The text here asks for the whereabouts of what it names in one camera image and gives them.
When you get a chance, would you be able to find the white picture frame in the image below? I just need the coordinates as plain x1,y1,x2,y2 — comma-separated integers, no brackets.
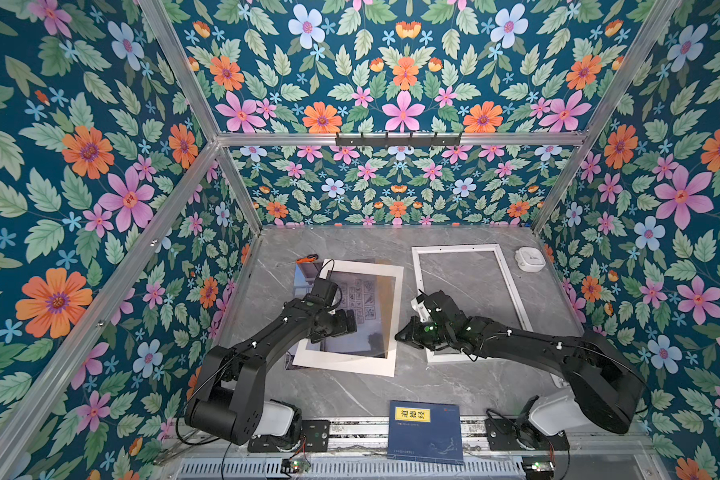
412,243,533,365

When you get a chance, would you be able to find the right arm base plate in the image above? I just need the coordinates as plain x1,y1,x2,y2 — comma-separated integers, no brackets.
484,412,570,453

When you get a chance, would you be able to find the orange handled screwdriver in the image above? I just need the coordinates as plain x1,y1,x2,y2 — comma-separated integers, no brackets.
296,254,319,265

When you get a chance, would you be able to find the blue booklet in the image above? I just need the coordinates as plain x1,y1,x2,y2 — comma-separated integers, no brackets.
387,400,464,465

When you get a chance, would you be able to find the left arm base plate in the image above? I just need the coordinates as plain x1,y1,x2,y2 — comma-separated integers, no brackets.
246,420,331,453

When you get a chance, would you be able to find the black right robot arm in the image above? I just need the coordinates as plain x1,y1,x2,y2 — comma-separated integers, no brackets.
395,291,646,434

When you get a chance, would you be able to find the small circuit board left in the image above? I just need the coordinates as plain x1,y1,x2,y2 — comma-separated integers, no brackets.
280,459,311,476

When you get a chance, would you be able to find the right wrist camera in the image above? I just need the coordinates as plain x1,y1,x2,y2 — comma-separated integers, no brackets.
411,293,432,324

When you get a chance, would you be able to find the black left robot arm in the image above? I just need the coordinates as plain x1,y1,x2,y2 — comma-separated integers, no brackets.
184,278,357,445

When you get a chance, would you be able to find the small circuit board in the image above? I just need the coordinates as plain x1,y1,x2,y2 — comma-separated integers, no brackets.
522,460,555,480
280,459,311,476

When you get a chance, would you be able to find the small circuit board right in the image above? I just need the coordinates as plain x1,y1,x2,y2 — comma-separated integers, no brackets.
522,460,555,480

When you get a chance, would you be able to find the white round device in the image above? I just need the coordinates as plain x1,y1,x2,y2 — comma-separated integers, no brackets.
515,247,547,273

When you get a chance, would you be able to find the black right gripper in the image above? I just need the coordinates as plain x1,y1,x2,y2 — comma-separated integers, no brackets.
391,317,453,351

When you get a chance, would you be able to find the brown frame backing board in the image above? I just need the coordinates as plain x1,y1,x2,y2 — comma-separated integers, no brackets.
320,264,396,351

